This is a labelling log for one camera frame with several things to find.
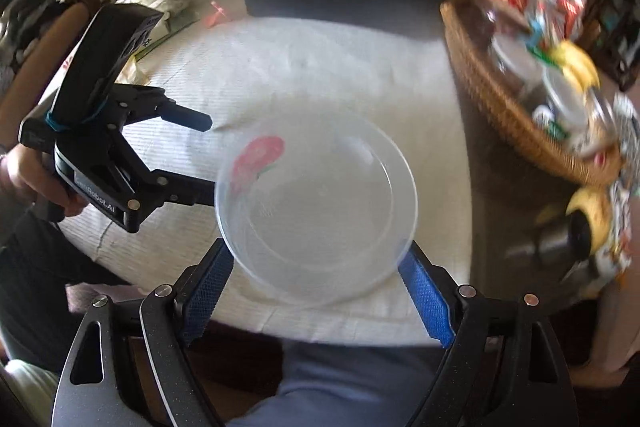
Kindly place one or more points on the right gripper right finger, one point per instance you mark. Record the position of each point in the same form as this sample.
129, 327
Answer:
502, 364

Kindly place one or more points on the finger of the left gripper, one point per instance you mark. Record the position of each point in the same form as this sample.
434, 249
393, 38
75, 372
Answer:
184, 190
184, 117

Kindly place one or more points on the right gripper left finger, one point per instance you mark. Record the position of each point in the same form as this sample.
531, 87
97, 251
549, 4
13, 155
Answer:
100, 384

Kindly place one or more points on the person left hand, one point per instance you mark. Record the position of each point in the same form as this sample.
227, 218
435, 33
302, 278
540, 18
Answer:
24, 177

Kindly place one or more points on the white striped tablecloth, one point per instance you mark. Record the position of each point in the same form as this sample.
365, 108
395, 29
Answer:
394, 72

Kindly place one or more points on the woven wicker basket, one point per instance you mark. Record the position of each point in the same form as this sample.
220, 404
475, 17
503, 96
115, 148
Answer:
466, 36

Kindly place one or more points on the yellow banana bunch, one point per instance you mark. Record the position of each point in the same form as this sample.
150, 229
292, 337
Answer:
576, 65

